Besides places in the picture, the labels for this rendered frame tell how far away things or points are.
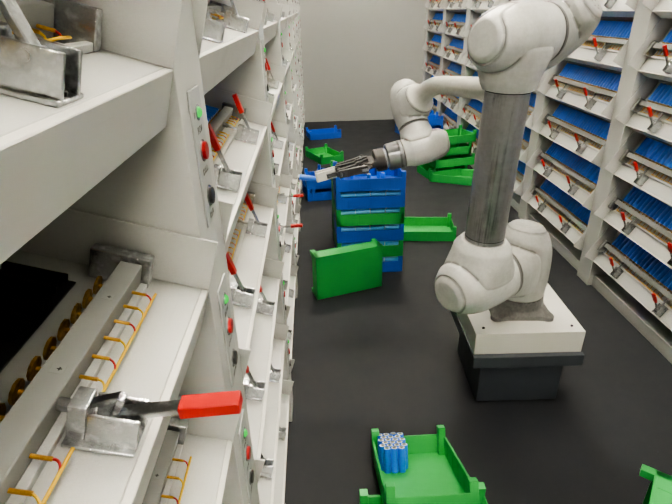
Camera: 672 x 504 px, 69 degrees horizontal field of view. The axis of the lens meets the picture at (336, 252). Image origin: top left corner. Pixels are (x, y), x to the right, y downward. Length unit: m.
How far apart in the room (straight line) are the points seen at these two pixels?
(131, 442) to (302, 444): 1.20
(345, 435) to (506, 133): 0.93
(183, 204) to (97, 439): 0.20
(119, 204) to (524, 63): 0.89
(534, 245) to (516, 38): 0.58
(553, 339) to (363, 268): 0.88
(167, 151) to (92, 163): 0.15
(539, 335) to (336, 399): 0.64
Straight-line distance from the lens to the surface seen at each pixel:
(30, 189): 0.23
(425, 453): 1.48
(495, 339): 1.49
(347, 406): 1.60
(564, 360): 1.59
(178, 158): 0.43
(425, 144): 1.62
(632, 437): 1.71
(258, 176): 1.16
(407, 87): 1.69
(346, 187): 2.11
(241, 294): 0.78
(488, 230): 1.28
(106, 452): 0.33
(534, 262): 1.46
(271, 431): 1.12
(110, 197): 0.46
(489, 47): 1.12
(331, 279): 2.07
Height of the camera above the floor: 1.11
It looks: 26 degrees down
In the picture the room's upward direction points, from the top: 1 degrees counter-clockwise
